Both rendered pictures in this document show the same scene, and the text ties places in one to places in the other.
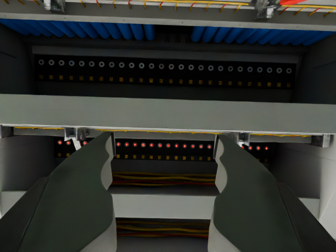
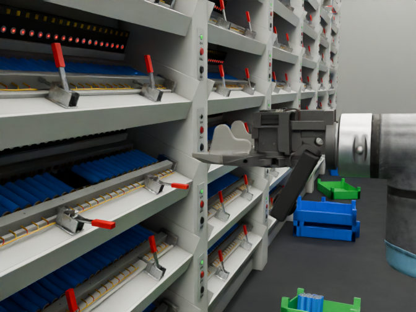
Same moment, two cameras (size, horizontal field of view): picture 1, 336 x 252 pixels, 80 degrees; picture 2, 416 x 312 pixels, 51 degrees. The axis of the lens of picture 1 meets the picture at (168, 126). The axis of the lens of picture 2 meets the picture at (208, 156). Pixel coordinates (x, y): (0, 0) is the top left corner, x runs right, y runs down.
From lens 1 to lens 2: 68 cm
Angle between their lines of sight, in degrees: 76
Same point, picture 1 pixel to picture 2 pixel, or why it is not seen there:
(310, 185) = not seen: outside the picture
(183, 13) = (96, 195)
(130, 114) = (134, 116)
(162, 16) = (106, 189)
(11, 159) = (168, 54)
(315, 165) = not seen: outside the picture
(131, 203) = (132, 13)
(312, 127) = (21, 122)
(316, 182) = not seen: outside the picture
